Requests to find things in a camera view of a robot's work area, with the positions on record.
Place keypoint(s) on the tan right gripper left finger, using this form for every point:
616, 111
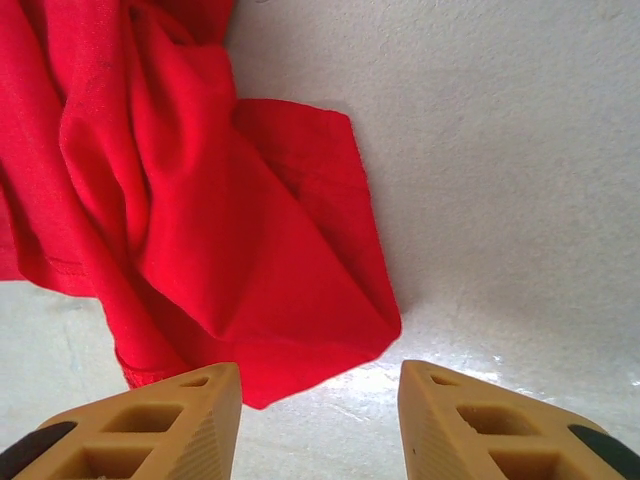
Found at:
200, 430

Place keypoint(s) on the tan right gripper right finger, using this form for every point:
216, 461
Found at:
440, 430

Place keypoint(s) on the red t-shirt with bear print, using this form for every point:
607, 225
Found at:
190, 210

